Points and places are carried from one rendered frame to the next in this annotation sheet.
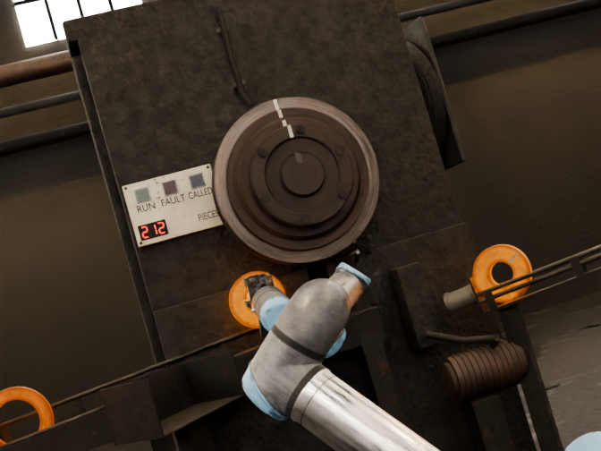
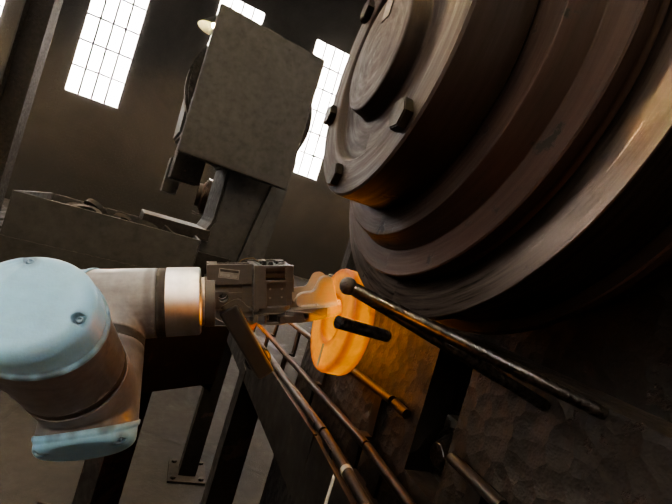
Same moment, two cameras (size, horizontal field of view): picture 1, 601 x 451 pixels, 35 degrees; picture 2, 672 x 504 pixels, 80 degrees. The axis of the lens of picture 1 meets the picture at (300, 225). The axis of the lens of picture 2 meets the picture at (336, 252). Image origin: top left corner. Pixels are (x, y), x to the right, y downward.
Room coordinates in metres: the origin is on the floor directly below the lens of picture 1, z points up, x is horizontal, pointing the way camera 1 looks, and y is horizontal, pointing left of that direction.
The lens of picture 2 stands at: (2.54, -0.42, 0.92)
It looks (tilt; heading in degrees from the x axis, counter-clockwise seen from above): 0 degrees down; 81
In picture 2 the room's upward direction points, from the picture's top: 17 degrees clockwise
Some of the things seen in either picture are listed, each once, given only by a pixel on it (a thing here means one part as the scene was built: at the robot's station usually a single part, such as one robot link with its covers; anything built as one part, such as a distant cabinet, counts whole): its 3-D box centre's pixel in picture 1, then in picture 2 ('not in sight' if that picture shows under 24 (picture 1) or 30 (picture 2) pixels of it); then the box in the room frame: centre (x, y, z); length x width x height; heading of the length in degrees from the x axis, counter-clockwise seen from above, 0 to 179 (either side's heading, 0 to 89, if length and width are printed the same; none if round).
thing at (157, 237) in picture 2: not in sight; (107, 262); (1.52, 2.55, 0.39); 1.03 x 0.83 x 0.79; 15
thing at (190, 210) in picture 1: (174, 205); not in sight; (2.75, 0.33, 1.15); 0.26 x 0.02 x 0.18; 101
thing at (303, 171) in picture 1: (301, 174); (400, 62); (2.61, -0.04, 1.11); 0.28 x 0.06 x 0.28; 101
